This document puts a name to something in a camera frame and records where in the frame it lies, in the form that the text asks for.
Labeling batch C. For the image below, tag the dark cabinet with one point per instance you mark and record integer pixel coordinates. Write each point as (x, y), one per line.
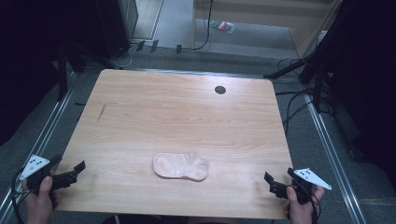
(115, 25)

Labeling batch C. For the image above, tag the person's right hand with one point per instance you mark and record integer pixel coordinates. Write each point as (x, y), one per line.
(300, 210)

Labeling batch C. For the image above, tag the person's left hand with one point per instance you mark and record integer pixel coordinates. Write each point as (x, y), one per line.
(39, 205)

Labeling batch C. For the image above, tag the dark curtain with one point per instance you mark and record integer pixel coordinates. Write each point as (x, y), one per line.
(21, 62)
(367, 77)

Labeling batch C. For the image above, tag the black round table grommet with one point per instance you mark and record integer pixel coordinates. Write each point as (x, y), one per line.
(220, 90)

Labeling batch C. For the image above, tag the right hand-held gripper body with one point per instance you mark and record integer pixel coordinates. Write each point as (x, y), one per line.
(306, 183)

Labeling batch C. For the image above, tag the black plug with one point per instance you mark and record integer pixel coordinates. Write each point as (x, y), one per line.
(154, 45)
(179, 48)
(140, 45)

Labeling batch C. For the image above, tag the black metal stand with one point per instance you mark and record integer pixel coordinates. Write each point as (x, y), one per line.
(63, 71)
(291, 68)

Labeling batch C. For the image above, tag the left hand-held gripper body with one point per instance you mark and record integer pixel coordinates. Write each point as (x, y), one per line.
(39, 174)

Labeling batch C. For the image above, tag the aluminium rail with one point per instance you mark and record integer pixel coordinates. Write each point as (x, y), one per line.
(37, 146)
(333, 161)

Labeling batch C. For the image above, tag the cream sock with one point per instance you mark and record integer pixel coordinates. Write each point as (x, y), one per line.
(180, 166)

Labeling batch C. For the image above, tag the light wooden shelf unit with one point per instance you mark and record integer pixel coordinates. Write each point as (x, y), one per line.
(264, 12)

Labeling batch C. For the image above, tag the colourful packet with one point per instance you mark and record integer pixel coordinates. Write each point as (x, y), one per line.
(222, 26)

